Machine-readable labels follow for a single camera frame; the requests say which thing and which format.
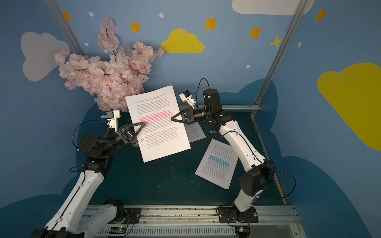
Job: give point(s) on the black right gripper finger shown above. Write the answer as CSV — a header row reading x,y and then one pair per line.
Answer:
x,y
179,121
181,116

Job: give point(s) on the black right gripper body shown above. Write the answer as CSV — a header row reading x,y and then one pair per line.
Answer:
x,y
190,115

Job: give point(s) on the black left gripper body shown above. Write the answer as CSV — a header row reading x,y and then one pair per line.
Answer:
x,y
126,134

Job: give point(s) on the pink highlighted paper document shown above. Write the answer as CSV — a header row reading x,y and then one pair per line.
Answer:
x,y
162,137

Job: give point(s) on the blue highlighted paper document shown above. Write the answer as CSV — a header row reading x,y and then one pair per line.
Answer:
x,y
218,164

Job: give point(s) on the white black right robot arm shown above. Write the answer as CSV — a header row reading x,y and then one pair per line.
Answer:
x,y
258,171

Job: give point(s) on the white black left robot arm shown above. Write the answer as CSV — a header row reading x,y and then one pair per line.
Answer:
x,y
97,164

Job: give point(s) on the purple highlighted paper document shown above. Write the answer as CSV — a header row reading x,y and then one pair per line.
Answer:
x,y
194,132

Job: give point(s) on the pink cherry blossom tree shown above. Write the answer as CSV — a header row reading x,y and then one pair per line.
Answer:
x,y
109,81

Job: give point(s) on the left green circuit board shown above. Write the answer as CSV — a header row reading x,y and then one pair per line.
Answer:
x,y
117,231

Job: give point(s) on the right circuit board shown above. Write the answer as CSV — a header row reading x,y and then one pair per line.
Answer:
x,y
242,232

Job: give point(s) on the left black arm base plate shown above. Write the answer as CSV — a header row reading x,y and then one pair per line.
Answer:
x,y
127,216

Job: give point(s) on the aluminium front rail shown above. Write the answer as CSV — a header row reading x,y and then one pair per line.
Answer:
x,y
202,221

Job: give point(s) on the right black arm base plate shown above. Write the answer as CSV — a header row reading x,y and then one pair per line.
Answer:
x,y
233,215

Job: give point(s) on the aluminium left frame post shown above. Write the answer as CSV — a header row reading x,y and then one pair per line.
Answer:
x,y
58,14

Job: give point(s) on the aluminium frame post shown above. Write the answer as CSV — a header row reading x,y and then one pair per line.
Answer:
x,y
287,38
58,14

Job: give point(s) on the aluminium right frame post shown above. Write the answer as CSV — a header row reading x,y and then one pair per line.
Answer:
x,y
287,38

